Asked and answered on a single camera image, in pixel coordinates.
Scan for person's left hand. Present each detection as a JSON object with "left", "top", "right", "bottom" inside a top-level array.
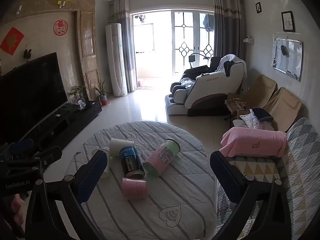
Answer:
[{"left": 9, "top": 194, "right": 25, "bottom": 228}]

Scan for pink and green can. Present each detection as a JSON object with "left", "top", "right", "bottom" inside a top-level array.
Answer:
[{"left": 142, "top": 139, "right": 181, "bottom": 178}]

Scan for potted plant in red pot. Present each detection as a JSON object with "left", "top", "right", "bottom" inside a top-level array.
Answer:
[{"left": 93, "top": 79, "right": 111, "bottom": 107}]

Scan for plaid cloth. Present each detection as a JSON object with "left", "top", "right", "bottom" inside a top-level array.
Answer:
[{"left": 224, "top": 97, "right": 248, "bottom": 116}]

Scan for grey striped tablecloth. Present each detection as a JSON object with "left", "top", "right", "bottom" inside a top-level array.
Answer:
[{"left": 71, "top": 121, "right": 218, "bottom": 240}]

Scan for glass ball ornament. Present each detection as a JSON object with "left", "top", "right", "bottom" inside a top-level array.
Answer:
[{"left": 76, "top": 97, "right": 88, "bottom": 111}]

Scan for blue cylindrical can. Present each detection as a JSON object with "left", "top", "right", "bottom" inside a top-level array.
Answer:
[{"left": 119, "top": 146, "right": 146, "bottom": 180}]

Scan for black framed line drawing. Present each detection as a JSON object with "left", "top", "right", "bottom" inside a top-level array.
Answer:
[{"left": 281, "top": 11, "right": 296, "bottom": 33}]

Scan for white standing air conditioner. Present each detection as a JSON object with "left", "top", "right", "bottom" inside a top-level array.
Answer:
[{"left": 105, "top": 23, "right": 126, "bottom": 97}]

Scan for pink cup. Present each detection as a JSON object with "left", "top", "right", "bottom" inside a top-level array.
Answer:
[{"left": 121, "top": 177, "right": 147, "bottom": 200}]

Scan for leafy potted plant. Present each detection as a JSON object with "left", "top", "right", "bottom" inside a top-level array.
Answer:
[{"left": 68, "top": 85, "right": 87, "bottom": 104}]

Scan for black flat television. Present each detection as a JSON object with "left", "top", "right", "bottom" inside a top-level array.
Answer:
[{"left": 0, "top": 52, "right": 69, "bottom": 143}]

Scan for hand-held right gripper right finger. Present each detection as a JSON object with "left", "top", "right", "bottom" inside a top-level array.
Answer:
[{"left": 209, "top": 151, "right": 296, "bottom": 240}]

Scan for phone holder stand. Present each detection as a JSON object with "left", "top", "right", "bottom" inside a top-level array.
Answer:
[{"left": 188, "top": 52, "right": 209, "bottom": 69}]

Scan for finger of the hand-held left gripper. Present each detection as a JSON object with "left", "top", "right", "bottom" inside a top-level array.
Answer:
[
  {"left": 7, "top": 146, "right": 63, "bottom": 173},
  {"left": 0, "top": 137, "right": 35, "bottom": 161}
]

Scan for tan covered sofa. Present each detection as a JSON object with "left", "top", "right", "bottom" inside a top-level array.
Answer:
[{"left": 225, "top": 74, "right": 303, "bottom": 133}]

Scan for wall whiteboard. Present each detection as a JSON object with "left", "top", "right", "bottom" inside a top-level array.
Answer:
[{"left": 272, "top": 38, "right": 303, "bottom": 82}]

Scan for dark cloth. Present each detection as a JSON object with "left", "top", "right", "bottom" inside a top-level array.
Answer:
[{"left": 251, "top": 107, "right": 274, "bottom": 122}]

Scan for white cup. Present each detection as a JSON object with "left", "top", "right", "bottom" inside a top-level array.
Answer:
[{"left": 109, "top": 137, "right": 136, "bottom": 158}]

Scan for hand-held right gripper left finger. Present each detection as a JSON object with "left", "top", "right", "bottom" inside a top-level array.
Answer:
[{"left": 25, "top": 150, "right": 108, "bottom": 240}]

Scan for red diamond paper decoration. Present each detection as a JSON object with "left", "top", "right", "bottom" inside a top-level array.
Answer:
[{"left": 0, "top": 27, "right": 25, "bottom": 56}]

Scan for cream cup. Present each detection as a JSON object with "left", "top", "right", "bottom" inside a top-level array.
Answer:
[{"left": 91, "top": 149, "right": 111, "bottom": 179}]

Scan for white printed pillow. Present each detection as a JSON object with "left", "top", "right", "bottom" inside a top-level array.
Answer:
[{"left": 239, "top": 109, "right": 268, "bottom": 131}]

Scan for white cloth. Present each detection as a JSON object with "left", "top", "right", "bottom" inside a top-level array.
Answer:
[{"left": 216, "top": 54, "right": 244, "bottom": 75}]

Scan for grey striped curtain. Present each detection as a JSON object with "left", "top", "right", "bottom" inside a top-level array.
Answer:
[
  {"left": 110, "top": 0, "right": 138, "bottom": 93},
  {"left": 212, "top": 0, "right": 247, "bottom": 58}
]

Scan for pink towel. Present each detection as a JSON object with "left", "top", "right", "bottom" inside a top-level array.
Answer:
[{"left": 220, "top": 127, "right": 288, "bottom": 158}]

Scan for glass patio door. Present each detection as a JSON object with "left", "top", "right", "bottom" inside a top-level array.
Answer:
[{"left": 130, "top": 9, "right": 215, "bottom": 91}]

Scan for round red paper decoration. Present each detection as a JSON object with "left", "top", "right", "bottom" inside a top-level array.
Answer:
[{"left": 53, "top": 19, "right": 69, "bottom": 36}]

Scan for white and black massage chair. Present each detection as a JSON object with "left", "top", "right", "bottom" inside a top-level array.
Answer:
[{"left": 165, "top": 54, "right": 248, "bottom": 117}]

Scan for black television cabinet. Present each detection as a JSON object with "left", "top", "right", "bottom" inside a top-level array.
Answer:
[{"left": 15, "top": 101, "right": 103, "bottom": 153}]

